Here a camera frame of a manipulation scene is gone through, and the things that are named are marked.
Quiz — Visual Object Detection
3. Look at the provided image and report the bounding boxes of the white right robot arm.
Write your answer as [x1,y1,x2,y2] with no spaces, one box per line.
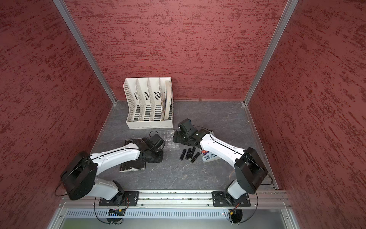
[173,119,269,200]

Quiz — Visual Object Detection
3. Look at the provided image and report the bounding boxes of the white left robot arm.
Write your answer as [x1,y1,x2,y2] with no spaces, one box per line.
[61,134,165,206]

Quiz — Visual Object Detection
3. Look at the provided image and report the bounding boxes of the clear acrylic lipstick organizer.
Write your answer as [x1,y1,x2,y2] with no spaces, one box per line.
[159,130,180,150]

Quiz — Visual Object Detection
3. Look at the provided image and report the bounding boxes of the white perforated file organizer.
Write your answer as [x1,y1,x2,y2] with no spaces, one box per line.
[124,77,173,129]

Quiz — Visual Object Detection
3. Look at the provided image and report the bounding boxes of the black Maugham paperback book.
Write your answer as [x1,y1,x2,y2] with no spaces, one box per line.
[120,153,146,172]

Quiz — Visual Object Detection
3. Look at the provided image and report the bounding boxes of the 143-Storey Treehouse book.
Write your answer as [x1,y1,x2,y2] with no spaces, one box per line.
[201,150,220,163]

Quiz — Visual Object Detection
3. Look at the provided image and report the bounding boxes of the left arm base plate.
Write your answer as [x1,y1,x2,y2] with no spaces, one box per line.
[99,191,140,207]

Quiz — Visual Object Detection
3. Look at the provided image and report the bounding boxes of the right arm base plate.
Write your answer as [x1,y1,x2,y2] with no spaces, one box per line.
[212,191,251,207]

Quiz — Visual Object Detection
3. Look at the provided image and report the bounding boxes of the aluminium mounting rail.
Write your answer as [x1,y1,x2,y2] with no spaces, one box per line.
[56,189,293,210]

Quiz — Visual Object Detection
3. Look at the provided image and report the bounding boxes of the left aluminium corner post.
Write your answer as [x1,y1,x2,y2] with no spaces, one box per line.
[53,0,118,106]

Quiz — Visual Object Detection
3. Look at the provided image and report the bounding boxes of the aluminium corner post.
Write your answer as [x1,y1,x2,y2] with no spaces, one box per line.
[53,0,118,106]
[244,0,299,106]

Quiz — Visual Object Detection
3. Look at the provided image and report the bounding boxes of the right aluminium corner post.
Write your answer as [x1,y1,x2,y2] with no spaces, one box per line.
[244,0,299,106]

